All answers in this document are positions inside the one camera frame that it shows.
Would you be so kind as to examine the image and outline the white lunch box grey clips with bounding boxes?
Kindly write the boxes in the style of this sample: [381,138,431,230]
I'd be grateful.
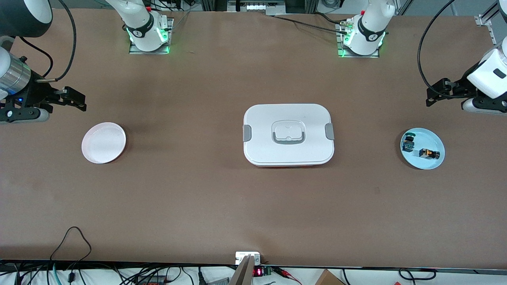
[242,104,335,167]

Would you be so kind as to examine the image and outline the brown cardboard box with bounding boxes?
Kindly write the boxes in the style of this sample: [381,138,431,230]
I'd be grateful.
[315,269,346,285]

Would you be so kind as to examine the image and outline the light blue round plate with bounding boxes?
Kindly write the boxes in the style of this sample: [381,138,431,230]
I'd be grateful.
[400,127,446,170]

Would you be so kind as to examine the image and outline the white round plate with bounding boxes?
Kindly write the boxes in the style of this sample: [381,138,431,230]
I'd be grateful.
[81,122,127,165]

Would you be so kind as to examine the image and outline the red clip lead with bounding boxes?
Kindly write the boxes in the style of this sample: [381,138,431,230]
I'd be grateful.
[273,266,302,285]

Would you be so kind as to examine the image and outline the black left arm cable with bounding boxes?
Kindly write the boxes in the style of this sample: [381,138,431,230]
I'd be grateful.
[417,0,476,99]

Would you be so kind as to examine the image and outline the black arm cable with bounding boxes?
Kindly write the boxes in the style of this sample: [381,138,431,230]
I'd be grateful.
[417,0,476,99]
[18,0,77,82]

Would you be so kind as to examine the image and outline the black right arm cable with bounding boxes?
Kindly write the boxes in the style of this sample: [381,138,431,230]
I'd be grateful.
[18,0,77,82]

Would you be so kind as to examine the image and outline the aluminium frame profile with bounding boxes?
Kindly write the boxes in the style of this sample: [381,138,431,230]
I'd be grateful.
[475,0,507,43]

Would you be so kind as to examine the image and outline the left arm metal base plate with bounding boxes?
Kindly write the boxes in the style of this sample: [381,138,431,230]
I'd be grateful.
[337,20,380,59]

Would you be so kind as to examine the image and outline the black looped thin cable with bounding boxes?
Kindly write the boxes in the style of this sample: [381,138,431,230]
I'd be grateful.
[50,226,92,262]

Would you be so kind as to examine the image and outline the thin black table cable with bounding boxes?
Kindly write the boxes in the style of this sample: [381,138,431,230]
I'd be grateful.
[266,14,351,35]

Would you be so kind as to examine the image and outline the black oval cable loop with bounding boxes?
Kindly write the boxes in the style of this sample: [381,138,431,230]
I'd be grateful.
[398,268,437,281]

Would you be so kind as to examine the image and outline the aluminium frame with label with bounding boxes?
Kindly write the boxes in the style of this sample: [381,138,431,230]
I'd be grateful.
[227,0,286,15]

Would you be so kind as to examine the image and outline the white table edge bracket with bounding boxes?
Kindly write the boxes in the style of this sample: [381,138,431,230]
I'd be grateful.
[235,252,261,265]

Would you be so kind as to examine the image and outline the aluminium camera post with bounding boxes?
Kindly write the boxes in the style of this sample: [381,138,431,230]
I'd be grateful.
[229,255,255,285]

